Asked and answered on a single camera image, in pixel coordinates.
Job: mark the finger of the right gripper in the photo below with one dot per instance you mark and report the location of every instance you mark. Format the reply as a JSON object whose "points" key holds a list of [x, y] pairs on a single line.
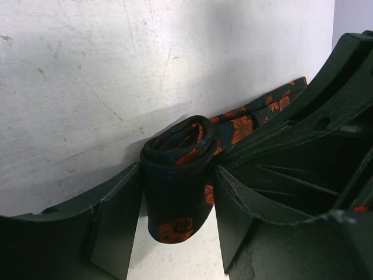
{"points": [[316, 155]]}

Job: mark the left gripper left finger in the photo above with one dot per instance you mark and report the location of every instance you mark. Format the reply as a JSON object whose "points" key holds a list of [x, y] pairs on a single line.
{"points": [[96, 229]]}

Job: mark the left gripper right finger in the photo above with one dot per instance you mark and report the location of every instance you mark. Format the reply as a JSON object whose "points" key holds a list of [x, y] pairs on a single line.
{"points": [[261, 237]]}

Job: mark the black orange floral necktie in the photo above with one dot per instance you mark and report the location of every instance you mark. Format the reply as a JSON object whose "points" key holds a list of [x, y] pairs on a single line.
{"points": [[176, 163]]}

